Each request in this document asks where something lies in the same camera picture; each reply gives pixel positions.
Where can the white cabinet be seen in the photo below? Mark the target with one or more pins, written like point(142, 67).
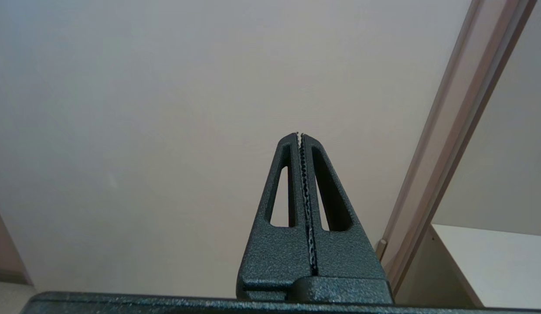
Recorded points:
point(484, 266)

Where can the beige door frame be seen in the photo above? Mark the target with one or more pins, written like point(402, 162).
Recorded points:
point(453, 122)

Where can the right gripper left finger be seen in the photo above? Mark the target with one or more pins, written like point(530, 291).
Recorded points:
point(277, 255)

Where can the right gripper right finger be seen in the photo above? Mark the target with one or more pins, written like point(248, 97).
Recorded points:
point(344, 253)

